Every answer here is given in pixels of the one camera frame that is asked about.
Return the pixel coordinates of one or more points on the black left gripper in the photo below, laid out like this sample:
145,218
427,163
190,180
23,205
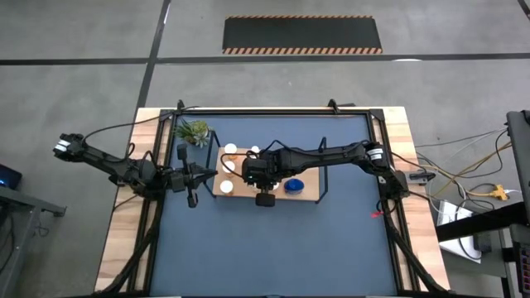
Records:
178,182

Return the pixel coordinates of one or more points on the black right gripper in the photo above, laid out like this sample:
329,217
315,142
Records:
261,169

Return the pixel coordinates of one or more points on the small orange pill bottle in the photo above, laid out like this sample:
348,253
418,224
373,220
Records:
255,149

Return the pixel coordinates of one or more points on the large orange pill bottle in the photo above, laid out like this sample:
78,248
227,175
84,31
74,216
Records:
230,148
228,166
274,187
226,187

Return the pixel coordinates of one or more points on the blue-capped Tums bottle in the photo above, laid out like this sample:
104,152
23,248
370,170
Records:
294,186

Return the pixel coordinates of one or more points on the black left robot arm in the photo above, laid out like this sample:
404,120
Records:
107,163

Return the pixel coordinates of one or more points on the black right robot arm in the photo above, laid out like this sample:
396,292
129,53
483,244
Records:
331,154

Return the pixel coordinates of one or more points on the potted green succulent plant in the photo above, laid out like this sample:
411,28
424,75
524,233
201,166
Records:
192,130

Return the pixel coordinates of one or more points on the blue table mat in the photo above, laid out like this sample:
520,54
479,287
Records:
248,273

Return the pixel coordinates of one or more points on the black striped-edge floor mat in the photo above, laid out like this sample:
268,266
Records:
302,35

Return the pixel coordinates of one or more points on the grey metal cart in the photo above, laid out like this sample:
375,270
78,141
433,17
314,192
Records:
25,203

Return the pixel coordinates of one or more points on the black device blue light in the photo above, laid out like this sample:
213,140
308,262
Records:
10,176

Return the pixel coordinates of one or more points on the white box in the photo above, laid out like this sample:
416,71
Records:
449,215

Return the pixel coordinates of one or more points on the black desk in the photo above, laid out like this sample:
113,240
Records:
476,225

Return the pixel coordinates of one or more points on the yellow power splitter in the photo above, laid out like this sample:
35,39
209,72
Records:
499,193

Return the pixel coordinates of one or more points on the black monitor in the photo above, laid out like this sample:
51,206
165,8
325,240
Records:
521,157

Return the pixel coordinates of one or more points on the black keyboard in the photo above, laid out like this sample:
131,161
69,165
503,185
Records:
525,265

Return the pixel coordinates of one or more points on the wooden shelf black metal frame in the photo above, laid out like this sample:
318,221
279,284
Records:
308,182

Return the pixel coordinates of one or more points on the black metal table frame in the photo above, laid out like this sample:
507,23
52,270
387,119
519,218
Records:
269,111

